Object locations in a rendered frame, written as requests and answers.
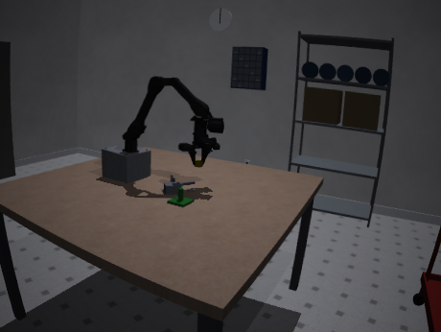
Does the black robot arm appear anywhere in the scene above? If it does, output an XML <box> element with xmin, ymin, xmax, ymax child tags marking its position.
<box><xmin>122</xmin><ymin>77</ymin><xmax>224</xmax><ymax>153</ymax></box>

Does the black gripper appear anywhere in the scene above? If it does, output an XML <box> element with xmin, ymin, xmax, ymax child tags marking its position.
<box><xmin>178</xmin><ymin>131</ymin><xmax>220</xmax><ymax>165</ymax></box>

